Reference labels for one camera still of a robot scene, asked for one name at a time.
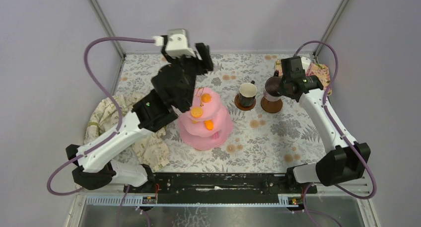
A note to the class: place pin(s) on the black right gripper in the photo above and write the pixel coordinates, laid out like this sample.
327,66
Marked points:
284,93

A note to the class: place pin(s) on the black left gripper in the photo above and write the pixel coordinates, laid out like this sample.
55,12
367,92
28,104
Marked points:
185,61

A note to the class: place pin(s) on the dark purple cup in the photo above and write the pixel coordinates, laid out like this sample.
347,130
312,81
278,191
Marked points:
271,90

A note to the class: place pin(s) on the floral yellow tray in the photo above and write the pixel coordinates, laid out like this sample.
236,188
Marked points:
321,71

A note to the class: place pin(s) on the brown wooden saucer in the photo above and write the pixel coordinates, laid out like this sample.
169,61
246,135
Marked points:
271,106
244,103

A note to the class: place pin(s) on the orange swirl cookie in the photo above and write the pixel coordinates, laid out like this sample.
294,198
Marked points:
206,98

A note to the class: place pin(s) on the black mug white inside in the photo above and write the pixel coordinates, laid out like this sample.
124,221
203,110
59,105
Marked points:
248,89

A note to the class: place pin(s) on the orange fish shaped cookie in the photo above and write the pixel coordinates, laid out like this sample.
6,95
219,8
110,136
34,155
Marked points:
209,125

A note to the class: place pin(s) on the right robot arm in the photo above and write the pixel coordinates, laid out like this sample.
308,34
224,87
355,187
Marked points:
345,157

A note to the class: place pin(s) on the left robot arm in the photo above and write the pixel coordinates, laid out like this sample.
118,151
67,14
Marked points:
150,116

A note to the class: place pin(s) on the pink three-tier cake stand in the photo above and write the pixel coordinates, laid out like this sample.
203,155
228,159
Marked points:
196,135

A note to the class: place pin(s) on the cream green patterned cloth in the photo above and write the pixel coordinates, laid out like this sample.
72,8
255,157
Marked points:
148,146

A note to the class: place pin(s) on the floral grey tablecloth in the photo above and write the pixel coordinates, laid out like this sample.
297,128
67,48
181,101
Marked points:
259,141

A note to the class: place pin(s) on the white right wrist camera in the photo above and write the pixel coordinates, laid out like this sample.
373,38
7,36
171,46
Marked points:
305,61

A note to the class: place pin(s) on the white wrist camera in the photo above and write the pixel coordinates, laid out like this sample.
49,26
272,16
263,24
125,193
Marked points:
305,61
175,44

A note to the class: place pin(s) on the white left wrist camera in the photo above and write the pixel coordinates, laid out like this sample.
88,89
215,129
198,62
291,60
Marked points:
175,44

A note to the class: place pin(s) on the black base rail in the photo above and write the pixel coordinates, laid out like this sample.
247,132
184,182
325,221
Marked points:
223,189

